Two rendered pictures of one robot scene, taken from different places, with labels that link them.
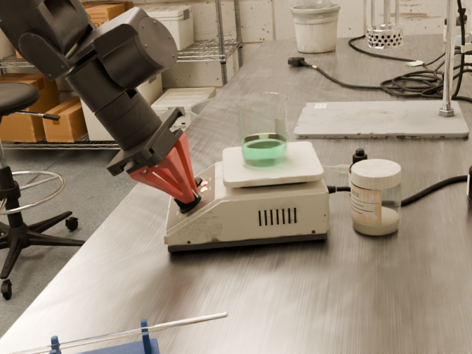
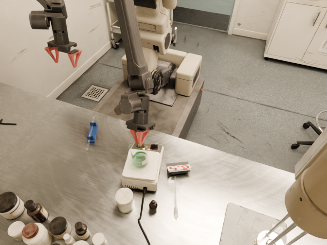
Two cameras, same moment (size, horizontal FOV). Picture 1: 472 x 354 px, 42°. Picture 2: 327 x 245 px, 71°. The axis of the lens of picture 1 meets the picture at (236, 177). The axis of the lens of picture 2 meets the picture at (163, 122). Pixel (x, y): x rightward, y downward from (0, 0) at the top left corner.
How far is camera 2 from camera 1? 1.07 m
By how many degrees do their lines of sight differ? 78
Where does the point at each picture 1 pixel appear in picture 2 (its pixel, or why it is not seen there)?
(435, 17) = not seen: outside the picture
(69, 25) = (135, 85)
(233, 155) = (151, 154)
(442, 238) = (108, 223)
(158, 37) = (126, 105)
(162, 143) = (130, 126)
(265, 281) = (109, 166)
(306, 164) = (131, 172)
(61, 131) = not seen: outside the picture
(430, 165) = not seen: outside the picture
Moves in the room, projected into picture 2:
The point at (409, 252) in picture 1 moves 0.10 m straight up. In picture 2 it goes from (105, 209) to (99, 196)
